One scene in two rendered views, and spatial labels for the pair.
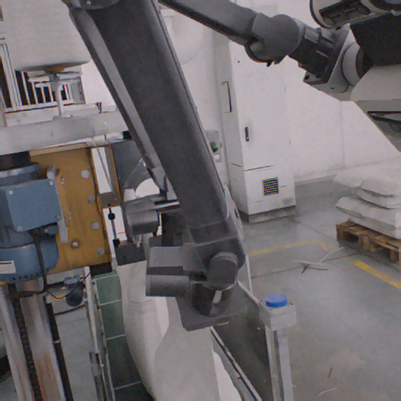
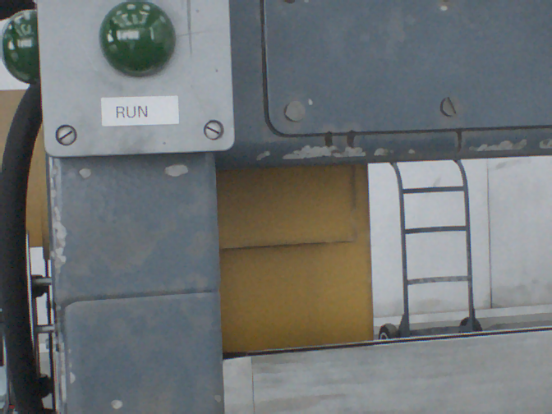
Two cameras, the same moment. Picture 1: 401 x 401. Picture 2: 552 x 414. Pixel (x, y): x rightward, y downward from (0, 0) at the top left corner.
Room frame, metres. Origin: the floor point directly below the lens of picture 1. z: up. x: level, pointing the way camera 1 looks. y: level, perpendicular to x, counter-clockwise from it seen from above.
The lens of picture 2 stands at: (1.41, -0.48, 1.24)
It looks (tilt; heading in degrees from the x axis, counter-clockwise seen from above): 3 degrees down; 91
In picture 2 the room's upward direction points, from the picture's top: 2 degrees counter-clockwise
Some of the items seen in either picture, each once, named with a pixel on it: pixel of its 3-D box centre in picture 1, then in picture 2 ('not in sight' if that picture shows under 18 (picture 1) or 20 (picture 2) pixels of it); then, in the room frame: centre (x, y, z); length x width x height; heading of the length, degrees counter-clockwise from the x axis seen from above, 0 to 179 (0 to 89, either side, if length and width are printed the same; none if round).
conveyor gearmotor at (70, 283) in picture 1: (77, 289); not in sight; (2.83, 0.82, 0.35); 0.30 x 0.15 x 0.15; 13
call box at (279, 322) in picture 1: (277, 312); not in sight; (1.24, -0.18, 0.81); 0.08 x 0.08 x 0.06; 13
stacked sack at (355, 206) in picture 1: (380, 200); not in sight; (3.98, -1.54, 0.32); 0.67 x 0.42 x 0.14; 107
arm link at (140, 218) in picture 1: (153, 202); not in sight; (0.92, 0.09, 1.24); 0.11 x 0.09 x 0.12; 104
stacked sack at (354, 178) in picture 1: (377, 174); not in sight; (3.98, -1.53, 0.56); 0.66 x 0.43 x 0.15; 101
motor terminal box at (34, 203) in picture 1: (30, 208); not in sight; (0.98, 0.35, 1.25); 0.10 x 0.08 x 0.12; 128
